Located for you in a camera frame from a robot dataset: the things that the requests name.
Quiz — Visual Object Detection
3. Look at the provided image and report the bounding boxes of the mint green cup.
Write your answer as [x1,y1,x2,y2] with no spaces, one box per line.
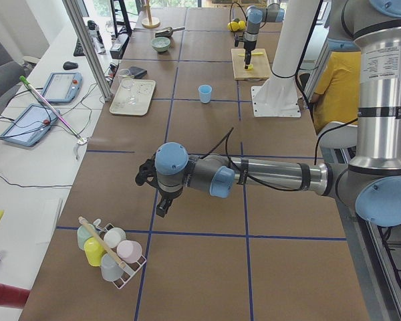
[76,225,92,251]

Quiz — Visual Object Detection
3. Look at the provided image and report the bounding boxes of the aluminium frame post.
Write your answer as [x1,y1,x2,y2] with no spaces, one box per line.
[62,0,112,102]

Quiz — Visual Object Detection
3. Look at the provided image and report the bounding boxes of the cream bear serving tray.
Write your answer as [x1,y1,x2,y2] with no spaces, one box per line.
[109,80,156,116]

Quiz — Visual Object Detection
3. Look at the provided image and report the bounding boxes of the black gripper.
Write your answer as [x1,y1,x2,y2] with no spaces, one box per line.
[135,159,178,217]
[244,49,252,70]

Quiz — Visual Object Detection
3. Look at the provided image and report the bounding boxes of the white cup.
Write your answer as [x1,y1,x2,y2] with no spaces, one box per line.
[104,227,126,249]

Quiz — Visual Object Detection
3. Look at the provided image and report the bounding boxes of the bamboo cutting board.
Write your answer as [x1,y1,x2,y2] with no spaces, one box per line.
[231,48,271,80]

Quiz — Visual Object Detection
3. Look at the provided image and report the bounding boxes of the grey blue cup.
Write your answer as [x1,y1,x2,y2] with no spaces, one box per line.
[100,253,124,282]

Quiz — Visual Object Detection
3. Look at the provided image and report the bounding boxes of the steel ice scoop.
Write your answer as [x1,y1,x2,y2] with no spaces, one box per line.
[154,26,185,37]

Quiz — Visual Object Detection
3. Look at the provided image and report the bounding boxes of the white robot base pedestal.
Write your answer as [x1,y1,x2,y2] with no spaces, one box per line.
[251,0,321,118]

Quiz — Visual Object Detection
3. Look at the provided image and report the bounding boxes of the pink cup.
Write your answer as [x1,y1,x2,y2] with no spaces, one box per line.
[116,240,142,263]

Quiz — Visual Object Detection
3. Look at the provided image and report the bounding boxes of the blue teach pendant near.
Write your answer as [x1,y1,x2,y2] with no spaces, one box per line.
[0,104,58,147]

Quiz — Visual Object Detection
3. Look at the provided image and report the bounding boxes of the wooden cup tree stand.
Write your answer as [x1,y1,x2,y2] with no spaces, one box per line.
[142,0,160,29]

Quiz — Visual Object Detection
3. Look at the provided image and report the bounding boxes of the green bowl of ice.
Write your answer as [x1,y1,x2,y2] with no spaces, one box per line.
[150,37,171,53]

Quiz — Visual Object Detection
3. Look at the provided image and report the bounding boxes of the blue teach pendant far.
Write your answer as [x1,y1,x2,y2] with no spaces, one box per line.
[41,72,83,104]

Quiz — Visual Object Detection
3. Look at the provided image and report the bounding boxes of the red cylinder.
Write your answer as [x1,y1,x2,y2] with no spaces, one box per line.
[0,284,30,309]

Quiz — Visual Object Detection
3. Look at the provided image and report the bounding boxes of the yellow cup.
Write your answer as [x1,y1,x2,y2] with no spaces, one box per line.
[84,237,106,267]

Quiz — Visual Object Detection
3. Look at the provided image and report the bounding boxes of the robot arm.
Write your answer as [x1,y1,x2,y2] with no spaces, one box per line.
[242,1,285,70]
[135,1,401,227]

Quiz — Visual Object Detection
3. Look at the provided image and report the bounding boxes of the clear wine glass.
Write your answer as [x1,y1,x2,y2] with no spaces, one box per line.
[118,69,137,104]

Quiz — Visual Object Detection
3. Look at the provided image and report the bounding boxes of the light blue plastic cup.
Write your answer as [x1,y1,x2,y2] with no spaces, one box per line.
[198,84,213,104]

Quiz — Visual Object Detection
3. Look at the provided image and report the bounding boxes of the black computer mouse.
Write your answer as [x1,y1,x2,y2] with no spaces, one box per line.
[62,61,78,70]

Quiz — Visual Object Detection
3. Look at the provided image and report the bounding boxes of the blue teach pendant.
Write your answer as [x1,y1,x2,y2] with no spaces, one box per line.
[41,72,83,104]
[0,104,58,147]

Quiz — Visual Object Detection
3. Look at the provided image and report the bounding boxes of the yellow plastic knife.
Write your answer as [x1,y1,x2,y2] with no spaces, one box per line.
[238,51,264,57]

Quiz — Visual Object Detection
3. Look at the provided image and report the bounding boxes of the wooden stick on rack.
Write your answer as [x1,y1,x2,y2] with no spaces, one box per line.
[78,216,125,269]

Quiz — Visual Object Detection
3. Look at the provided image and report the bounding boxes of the person in yellow shirt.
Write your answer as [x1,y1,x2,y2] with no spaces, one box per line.
[311,51,361,132]

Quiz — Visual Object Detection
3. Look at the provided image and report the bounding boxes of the colourful rod with clip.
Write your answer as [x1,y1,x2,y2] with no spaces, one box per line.
[19,76,88,161]

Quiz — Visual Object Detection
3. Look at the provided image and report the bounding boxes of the folded grey cloth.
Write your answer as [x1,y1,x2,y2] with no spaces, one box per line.
[128,66,147,79]

